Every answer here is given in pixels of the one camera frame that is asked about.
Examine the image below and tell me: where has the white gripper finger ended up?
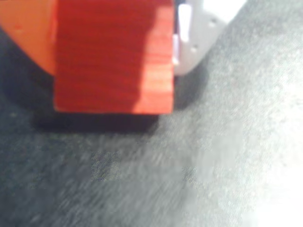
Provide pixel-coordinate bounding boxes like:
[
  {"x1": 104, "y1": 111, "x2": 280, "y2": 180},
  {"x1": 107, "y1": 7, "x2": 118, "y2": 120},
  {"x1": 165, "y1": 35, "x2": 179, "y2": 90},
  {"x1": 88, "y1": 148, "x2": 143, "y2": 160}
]
[{"x1": 173, "y1": 0, "x2": 248, "y2": 76}]

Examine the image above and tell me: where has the red cube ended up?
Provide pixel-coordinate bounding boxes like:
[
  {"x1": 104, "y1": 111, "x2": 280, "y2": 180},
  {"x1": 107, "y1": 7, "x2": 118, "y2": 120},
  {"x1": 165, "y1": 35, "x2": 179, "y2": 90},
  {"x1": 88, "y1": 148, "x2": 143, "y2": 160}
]
[{"x1": 53, "y1": 0, "x2": 175, "y2": 116}]

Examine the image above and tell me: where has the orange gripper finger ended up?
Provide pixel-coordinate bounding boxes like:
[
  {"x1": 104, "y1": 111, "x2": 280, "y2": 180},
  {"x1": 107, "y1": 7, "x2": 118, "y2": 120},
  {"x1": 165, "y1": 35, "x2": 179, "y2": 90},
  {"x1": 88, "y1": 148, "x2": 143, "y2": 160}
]
[{"x1": 0, "y1": 0, "x2": 58, "y2": 74}]

